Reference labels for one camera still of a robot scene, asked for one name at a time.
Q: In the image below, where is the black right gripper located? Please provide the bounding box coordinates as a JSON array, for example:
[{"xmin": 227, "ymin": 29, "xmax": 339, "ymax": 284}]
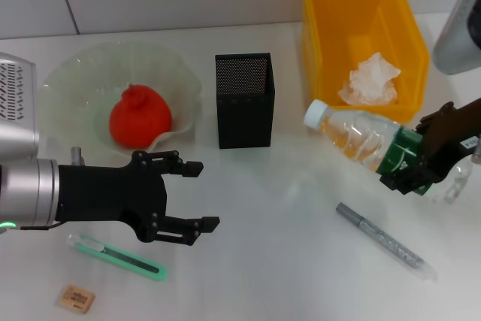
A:
[{"xmin": 379, "ymin": 97, "xmax": 481, "ymax": 197}]

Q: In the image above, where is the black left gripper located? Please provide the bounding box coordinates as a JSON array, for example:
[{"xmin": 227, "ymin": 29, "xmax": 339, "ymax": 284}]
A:
[{"xmin": 55, "ymin": 150, "xmax": 221, "ymax": 247}]

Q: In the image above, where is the clear green label water bottle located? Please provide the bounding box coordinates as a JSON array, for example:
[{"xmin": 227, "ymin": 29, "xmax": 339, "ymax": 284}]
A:
[{"xmin": 303, "ymin": 98, "xmax": 473, "ymax": 205}]

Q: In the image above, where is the white paper ball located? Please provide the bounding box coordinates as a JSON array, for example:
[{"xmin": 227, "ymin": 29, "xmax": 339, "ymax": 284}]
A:
[{"xmin": 337, "ymin": 53, "xmax": 402, "ymax": 107}]

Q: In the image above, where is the red orange fruit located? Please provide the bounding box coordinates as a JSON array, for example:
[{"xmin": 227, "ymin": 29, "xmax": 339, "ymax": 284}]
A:
[{"xmin": 108, "ymin": 83, "xmax": 174, "ymax": 149}]

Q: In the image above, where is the black mesh pen holder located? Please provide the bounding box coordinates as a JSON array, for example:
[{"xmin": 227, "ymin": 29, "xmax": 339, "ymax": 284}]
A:
[{"xmin": 215, "ymin": 52, "xmax": 277, "ymax": 150}]

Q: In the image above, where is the grey glitter pen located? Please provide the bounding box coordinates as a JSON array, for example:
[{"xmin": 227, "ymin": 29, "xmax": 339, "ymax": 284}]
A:
[{"xmin": 336, "ymin": 202, "xmax": 439, "ymax": 280}]

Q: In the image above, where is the green white utility knife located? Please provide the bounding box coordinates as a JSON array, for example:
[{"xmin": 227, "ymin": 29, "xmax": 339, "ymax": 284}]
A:
[{"xmin": 66, "ymin": 233, "xmax": 169, "ymax": 283}]

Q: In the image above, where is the tan eraser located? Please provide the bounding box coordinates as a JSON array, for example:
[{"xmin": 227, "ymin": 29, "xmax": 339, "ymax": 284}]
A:
[{"xmin": 59, "ymin": 284, "xmax": 96, "ymax": 315}]

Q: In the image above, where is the translucent green fruit plate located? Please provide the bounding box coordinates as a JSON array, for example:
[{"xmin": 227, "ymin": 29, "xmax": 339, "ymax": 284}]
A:
[{"xmin": 41, "ymin": 41, "xmax": 204, "ymax": 151}]

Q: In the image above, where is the yellow plastic bin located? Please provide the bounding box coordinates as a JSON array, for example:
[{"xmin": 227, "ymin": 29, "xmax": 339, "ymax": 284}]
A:
[{"xmin": 300, "ymin": 0, "xmax": 431, "ymax": 125}]

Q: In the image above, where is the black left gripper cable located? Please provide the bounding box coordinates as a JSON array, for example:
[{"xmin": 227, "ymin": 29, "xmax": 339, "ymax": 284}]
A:
[{"xmin": 20, "ymin": 221, "xmax": 63, "ymax": 231}]

